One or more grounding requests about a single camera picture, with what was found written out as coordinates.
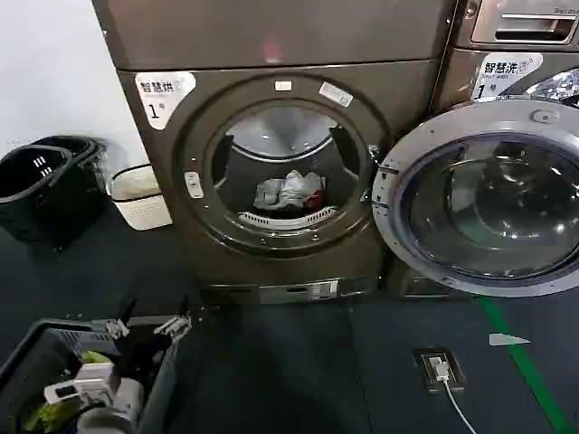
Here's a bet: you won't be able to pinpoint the metal floor socket box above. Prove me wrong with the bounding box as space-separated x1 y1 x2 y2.
412 346 468 396

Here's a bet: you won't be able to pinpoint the round glass dryer door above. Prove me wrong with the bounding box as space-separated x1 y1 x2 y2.
370 99 579 298

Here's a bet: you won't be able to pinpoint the white power plug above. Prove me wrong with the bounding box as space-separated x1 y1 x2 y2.
428 355 450 382

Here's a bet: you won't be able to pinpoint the white grey crumpled garment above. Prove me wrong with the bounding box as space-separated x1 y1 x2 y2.
254 169 327 211

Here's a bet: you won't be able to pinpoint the green floor tape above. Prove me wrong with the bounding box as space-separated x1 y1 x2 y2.
478 295 576 434

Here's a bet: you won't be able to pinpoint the white waste bin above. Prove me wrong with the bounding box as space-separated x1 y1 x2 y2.
109 164 175 232

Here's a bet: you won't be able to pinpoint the grey front-load dryer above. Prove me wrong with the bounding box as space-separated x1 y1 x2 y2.
91 0 459 309

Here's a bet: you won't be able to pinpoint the small black plastic basket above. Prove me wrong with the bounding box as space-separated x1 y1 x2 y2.
31 135 115 196

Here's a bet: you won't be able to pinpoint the white power cable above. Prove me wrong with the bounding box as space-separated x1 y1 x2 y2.
440 376 472 434

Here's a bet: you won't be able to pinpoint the yellow-green garment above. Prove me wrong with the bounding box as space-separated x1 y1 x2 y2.
23 350 113 431

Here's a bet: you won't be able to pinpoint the dark red garment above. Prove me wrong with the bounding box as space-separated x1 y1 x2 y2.
301 189 327 214

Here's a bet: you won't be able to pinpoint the white arrow floor sticker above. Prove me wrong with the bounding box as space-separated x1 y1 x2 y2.
488 332 532 347

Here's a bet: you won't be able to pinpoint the grey laundry basket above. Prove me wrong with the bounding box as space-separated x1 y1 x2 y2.
0 315 185 434

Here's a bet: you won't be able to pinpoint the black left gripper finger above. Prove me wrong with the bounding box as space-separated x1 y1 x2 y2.
153 295 194 338
96 298 138 340

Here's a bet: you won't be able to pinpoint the large black plastic basket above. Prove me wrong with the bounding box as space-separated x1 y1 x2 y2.
0 145 106 250

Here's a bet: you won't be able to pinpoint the grey washer with drawer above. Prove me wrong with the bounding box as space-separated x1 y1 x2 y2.
402 0 579 300

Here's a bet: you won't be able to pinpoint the dark grey-blue garment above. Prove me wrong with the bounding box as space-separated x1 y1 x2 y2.
135 328 194 434

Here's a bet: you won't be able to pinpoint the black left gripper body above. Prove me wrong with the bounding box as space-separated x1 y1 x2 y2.
110 332 176 379

